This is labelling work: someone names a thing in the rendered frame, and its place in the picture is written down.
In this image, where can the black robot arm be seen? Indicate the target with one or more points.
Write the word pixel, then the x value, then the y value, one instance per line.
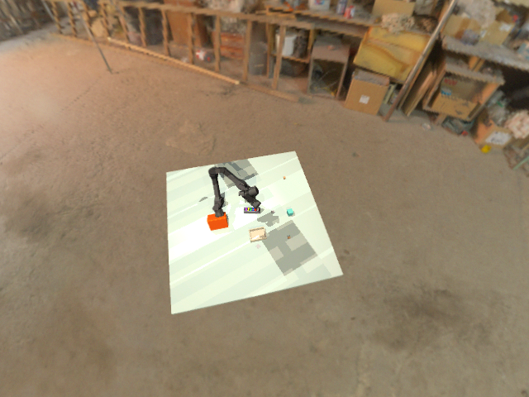
pixel 246 190

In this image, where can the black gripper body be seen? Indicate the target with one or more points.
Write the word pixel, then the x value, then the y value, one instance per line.
pixel 256 203

